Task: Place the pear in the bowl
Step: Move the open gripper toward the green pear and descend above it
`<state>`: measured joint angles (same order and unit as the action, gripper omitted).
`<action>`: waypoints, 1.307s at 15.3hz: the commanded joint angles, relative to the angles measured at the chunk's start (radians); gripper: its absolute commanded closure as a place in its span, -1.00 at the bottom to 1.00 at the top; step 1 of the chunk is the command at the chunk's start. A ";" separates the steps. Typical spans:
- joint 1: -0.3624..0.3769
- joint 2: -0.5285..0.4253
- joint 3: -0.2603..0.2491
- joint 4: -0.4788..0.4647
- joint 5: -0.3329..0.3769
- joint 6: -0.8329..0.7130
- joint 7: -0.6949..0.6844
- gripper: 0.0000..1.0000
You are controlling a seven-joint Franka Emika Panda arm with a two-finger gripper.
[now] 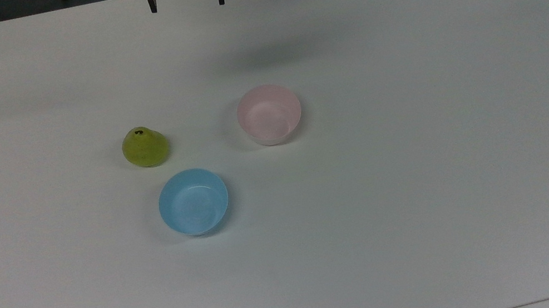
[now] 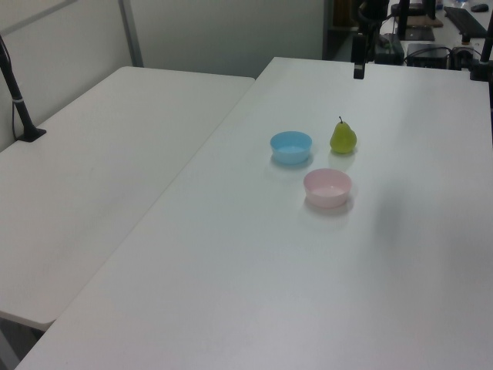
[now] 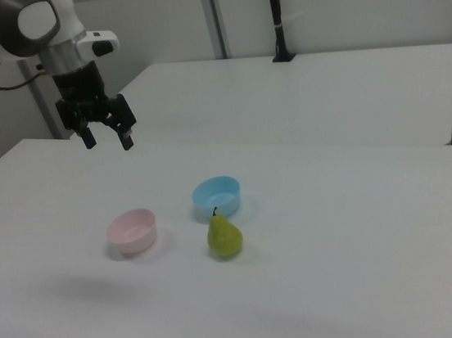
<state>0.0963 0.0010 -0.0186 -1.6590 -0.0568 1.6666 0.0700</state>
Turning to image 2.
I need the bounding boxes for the black thin pole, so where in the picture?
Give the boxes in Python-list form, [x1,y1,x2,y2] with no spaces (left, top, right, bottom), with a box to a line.
[396,0,411,40]

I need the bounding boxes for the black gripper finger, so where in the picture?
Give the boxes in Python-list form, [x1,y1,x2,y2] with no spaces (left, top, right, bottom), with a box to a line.
[364,19,381,63]
[353,32,366,81]

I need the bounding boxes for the grey metal partition post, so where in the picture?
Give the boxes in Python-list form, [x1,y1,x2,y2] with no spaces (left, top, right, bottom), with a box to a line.
[117,0,145,69]

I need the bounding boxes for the green pear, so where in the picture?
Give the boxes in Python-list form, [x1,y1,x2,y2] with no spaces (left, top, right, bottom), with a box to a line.
[329,116,358,156]

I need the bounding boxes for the black electronics box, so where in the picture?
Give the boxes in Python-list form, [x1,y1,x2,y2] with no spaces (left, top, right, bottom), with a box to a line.
[404,42,452,69]

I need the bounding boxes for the blue plastic bowl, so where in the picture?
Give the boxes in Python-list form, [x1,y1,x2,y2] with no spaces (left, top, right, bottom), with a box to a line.
[269,130,314,166]

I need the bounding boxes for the black keyboard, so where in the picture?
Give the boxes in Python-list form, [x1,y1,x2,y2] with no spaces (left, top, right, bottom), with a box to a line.
[442,5,488,39]

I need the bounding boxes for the black clamp stand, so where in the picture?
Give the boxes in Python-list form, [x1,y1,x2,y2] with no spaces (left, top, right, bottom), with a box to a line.
[468,30,493,82]

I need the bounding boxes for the pink plastic bowl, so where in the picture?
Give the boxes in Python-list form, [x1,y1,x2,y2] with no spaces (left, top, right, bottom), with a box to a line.
[303,167,354,210]

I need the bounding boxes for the white side table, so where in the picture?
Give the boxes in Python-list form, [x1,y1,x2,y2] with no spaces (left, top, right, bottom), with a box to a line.
[0,66,257,331]

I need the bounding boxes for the black camera stand pole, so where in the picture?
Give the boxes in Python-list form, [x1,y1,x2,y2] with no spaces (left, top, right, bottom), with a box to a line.
[0,34,48,144]

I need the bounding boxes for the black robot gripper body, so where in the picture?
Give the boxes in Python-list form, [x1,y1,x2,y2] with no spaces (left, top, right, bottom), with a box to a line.
[357,0,391,24]

